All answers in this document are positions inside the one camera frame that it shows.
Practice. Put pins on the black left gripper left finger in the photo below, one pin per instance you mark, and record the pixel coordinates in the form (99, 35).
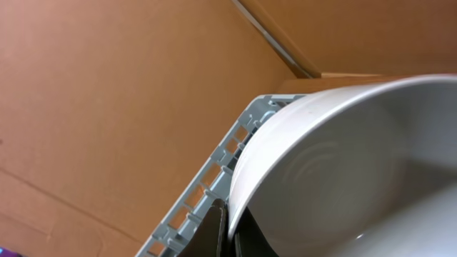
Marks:
(210, 238)

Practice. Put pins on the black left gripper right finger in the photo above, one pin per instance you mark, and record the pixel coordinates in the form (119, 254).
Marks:
(248, 239)

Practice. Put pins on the grey bowl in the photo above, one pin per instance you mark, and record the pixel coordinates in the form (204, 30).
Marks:
(355, 171)

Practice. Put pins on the grey dishwasher rack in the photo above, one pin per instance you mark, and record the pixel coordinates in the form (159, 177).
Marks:
(212, 181)

